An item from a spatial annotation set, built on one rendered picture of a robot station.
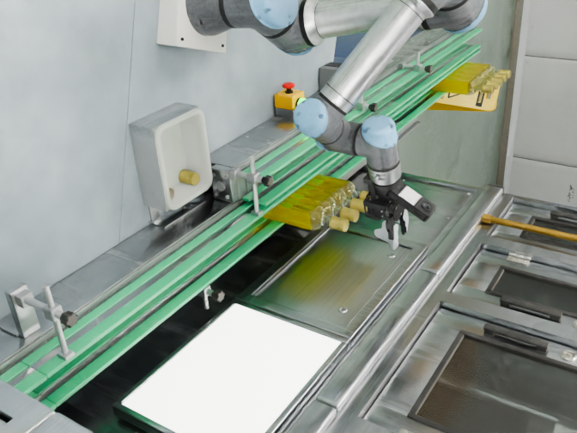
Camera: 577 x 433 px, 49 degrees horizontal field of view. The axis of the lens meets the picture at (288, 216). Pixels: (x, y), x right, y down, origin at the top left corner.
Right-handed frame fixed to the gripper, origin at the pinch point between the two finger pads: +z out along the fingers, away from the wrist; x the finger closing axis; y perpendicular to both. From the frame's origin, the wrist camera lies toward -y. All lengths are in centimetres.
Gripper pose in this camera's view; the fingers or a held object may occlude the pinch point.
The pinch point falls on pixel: (401, 239)
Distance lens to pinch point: 164.4
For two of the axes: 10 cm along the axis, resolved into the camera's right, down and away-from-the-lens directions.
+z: 2.0, 7.3, 6.5
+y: -8.4, -2.2, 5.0
